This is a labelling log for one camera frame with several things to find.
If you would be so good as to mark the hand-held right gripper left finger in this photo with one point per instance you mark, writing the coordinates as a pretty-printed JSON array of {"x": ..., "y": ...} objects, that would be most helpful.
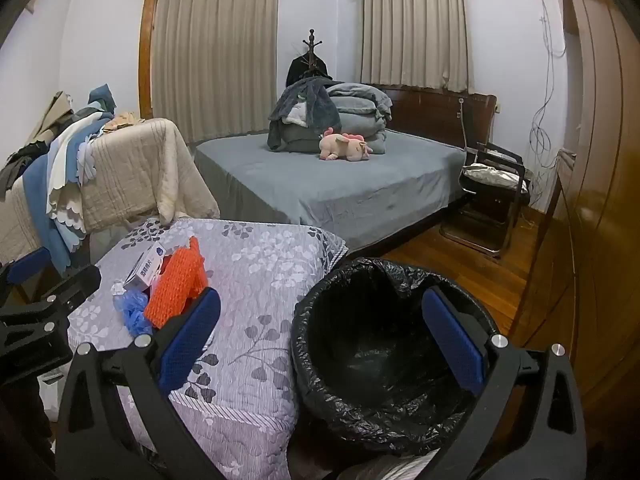
[{"x": 190, "y": 345}]

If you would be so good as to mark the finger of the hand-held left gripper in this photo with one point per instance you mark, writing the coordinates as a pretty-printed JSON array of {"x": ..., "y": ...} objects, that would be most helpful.
[
  {"x": 75, "y": 280},
  {"x": 27, "y": 265}
]

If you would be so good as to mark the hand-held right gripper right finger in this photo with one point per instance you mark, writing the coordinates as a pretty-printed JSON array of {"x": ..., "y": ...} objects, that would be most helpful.
[{"x": 452, "y": 340}]

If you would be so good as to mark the small white scrap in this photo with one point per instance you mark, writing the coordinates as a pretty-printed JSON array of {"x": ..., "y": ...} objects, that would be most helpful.
[{"x": 117, "y": 288}]

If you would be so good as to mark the blue wrapper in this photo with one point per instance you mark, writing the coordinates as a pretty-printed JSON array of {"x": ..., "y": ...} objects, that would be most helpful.
[{"x": 132, "y": 310}]

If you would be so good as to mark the orange mesh cloth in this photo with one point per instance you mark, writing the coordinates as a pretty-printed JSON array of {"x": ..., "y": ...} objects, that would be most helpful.
[{"x": 175, "y": 280}]

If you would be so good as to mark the small white box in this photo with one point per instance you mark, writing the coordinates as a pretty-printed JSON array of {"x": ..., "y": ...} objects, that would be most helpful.
[{"x": 142, "y": 267}]

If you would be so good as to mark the black lined trash bin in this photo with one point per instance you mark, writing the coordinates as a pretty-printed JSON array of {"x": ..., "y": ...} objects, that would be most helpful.
[{"x": 380, "y": 360}]

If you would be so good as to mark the blue cloth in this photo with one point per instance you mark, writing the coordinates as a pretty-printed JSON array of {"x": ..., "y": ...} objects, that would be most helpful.
[{"x": 37, "y": 200}]

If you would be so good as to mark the grey floral quilt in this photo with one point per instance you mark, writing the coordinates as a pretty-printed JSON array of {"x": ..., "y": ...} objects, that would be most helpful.
[{"x": 260, "y": 280}]

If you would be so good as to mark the white scalloped cloth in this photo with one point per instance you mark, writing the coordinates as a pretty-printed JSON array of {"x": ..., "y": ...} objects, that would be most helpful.
[{"x": 62, "y": 175}]

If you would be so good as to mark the dark clothes pile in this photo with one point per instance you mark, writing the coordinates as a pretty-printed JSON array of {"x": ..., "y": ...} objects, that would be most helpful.
[{"x": 20, "y": 165}]

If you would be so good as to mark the black metal chair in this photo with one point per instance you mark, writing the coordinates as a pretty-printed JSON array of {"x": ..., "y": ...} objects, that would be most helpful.
[{"x": 480, "y": 210}]

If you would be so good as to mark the khaki cloth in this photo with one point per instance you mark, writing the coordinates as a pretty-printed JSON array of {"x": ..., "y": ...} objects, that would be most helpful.
[{"x": 52, "y": 115}]

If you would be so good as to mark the tan crumpled cloth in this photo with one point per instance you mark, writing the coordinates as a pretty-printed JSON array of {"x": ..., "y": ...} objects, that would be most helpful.
[{"x": 122, "y": 121}]

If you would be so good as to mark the white chair cushion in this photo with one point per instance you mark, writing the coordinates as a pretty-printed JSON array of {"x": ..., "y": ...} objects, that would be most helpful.
[{"x": 492, "y": 177}]

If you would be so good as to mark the teal folded cloth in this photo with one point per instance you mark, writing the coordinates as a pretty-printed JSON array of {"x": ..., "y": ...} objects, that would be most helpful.
[{"x": 102, "y": 97}]

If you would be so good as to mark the bed with grey sheet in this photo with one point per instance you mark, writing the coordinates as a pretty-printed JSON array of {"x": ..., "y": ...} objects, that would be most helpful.
[{"x": 325, "y": 190}]

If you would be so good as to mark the pink plush toy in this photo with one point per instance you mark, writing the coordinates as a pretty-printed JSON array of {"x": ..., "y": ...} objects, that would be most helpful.
[{"x": 340, "y": 147}]

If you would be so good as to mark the dark wooden headboard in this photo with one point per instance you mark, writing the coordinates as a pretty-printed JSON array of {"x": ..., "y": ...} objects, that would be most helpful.
[{"x": 430, "y": 110}]

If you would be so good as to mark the grey pillow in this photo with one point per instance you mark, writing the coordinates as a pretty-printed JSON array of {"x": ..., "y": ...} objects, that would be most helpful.
[{"x": 295, "y": 137}]

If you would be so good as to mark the brown wooden wardrobe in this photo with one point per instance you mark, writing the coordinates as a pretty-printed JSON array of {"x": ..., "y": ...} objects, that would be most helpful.
[{"x": 600, "y": 160}]

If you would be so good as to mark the grey folded duvet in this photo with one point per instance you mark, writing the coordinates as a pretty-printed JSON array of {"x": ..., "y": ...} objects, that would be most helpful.
[{"x": 357, "y": 102}]

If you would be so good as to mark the wide beige curtain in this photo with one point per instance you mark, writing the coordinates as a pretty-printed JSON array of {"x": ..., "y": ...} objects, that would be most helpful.
[{"x": 215, "y": 55}]

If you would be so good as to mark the pile of folded grey bedding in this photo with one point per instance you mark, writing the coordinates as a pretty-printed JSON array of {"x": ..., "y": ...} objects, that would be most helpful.
[{"x": 305, "y": 105}]

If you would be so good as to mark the black hanging garment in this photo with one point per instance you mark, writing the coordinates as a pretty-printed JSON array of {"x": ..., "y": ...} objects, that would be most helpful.
[{"x": 300, "y": 67}]

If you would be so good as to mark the narrow beige curtain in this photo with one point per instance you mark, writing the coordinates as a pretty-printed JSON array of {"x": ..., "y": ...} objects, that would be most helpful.
[{"x": 417, "y": 30}]

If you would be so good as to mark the wooden coat rack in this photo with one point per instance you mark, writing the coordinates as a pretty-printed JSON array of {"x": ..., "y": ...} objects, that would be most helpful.
[{"x": 313, "y": 45}]

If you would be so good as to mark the wooden window frame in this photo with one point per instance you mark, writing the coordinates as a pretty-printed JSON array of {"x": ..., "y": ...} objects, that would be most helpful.
[{"x": 146, "y": 50}]

